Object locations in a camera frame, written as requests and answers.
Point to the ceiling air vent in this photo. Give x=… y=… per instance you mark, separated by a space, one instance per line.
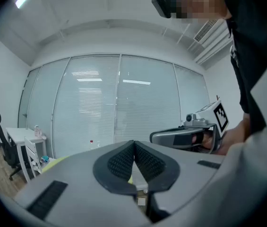
x=205 y=31

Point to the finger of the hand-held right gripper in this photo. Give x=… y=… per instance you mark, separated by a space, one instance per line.
x=166 y=137

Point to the person's face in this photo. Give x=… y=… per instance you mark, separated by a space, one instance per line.
x=199 y=1

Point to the white desk top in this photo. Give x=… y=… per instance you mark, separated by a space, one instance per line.
x=19 y=135

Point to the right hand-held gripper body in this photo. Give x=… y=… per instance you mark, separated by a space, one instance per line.
x=220 y=117

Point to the yellow-green round table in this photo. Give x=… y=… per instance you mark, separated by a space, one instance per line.
x=53 y=163

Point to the black head-mounted camera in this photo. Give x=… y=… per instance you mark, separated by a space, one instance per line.
x=161 y=6

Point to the person's torso in black shirt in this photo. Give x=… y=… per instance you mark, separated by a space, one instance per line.
x=253 y=44

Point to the black office chair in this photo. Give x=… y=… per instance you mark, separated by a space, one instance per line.
x=5 y=148

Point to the blue plastic container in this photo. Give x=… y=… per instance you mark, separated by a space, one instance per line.
x=45 y=159

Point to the person's right hand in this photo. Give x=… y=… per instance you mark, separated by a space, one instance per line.
x=205 y=139

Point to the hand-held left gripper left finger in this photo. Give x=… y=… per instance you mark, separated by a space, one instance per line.
x=64 y=193

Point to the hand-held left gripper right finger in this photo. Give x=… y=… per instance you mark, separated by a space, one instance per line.
x=190 y=169

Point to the person's right forearm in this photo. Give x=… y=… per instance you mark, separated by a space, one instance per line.
x=235 y=136

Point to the clear bottle with red cap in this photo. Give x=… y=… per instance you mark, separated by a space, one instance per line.
x=91 y=143

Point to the right hand-held gripper camera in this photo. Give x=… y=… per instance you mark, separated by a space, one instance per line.
x=190 y=117

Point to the white side shelf cart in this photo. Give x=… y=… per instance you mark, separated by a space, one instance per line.
x=31 y=148

